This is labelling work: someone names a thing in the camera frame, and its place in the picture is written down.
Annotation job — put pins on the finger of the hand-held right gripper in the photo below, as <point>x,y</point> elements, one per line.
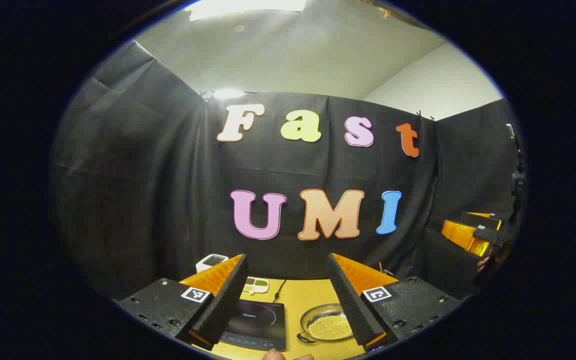
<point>468,237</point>
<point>483,220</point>

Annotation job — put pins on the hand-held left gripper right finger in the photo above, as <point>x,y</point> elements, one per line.
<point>350,305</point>

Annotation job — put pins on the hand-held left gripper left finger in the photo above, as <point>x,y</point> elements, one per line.
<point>225,305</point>

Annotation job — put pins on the black induction cooktop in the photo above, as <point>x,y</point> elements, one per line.
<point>258,320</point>

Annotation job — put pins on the pile of yellow soybeans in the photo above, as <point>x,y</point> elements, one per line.
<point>330,327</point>

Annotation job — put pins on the white divided dish of beans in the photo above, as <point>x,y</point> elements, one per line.
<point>257,285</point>

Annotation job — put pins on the white toaster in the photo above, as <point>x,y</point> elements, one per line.
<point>210,262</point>

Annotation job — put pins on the ceiling light panel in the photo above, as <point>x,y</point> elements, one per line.
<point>248,7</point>

